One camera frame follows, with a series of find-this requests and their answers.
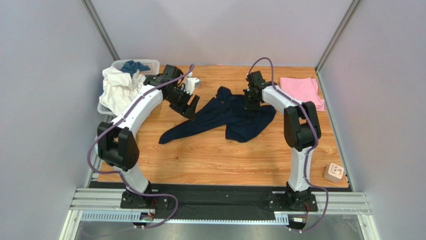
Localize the folded pink t shirt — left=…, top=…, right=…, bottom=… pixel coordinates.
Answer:
left=279, top=77, right=326, bottom=112

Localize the pink cube power socket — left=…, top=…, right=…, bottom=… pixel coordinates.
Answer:
left=323, top=163, right=345, bottom=183

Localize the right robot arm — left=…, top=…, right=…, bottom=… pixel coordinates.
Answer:
left=244, top=71, right=321, bottom=211

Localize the white t shirt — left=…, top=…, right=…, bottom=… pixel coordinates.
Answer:
left=99, top=66, right=146, bottom=116

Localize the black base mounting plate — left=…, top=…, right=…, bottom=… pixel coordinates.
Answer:
left=120, top=183, right=319, bottom=221

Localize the aluminium front rail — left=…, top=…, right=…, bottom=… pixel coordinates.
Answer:
left=59, top=188, right=379, bottom=240

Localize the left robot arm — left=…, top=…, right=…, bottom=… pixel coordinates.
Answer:
left=97, top=64, right=202, bottom=209

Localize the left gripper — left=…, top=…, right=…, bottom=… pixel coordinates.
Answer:
left=165, top=85, right=200, bottom=121

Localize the blue t shirt in basket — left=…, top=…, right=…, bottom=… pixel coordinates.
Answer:
left=120, top=60, right=151, bottom=78

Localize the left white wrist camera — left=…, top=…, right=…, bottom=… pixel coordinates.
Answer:
left=183, top=77, right=202, bottom=95

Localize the navy blue t shirt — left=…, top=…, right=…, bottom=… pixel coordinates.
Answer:
left=158, top=86, right=277, bottom=144

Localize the white laundry basket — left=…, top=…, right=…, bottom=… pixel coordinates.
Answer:
left=97, top=59, right=160, bottom=116

